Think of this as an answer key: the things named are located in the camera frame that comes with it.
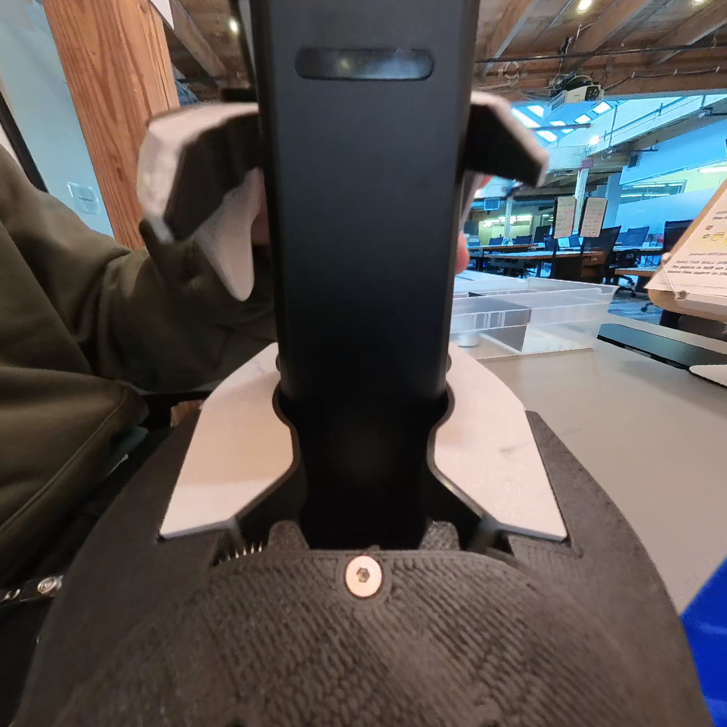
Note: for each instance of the clear plastic organizer tray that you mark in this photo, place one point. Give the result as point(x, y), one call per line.
point(562, 324)

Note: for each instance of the person's olive jacket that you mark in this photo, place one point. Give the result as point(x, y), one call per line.
point(51, 454)

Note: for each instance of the black office chair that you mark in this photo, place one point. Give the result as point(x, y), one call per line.
point(635, 241)
point(602, 250)

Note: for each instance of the wooden pillar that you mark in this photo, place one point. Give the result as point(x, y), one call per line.
point(113, 113)

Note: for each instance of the person's left hand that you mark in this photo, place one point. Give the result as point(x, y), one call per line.
point(464, 253)

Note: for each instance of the white pad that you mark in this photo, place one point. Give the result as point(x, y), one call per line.
point(711, 376)

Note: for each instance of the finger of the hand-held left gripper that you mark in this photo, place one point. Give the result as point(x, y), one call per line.
point(522, 128)
point(154, 164)

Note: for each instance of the ceiling projector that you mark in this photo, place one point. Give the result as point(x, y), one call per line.
point(573, 94)

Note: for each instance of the paper sign on stand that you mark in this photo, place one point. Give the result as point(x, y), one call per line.
point(701, 250)

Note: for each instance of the black multiport USB hub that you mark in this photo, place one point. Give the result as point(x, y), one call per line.
point(363, 227)

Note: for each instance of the blue plastic bin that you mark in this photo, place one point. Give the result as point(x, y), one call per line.
point(710, 636)

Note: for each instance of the wooden office desk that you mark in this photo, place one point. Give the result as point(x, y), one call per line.
point(511, 255)

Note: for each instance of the grey desk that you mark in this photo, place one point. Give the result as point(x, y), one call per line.
point(613, 443)

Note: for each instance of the paper flip chart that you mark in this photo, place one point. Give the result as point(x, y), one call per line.
point(592, 216)
point(565, 217)

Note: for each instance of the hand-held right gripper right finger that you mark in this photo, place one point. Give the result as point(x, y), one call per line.
point(494, 454)

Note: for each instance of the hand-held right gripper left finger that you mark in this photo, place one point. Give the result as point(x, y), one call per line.
point(227, 454)

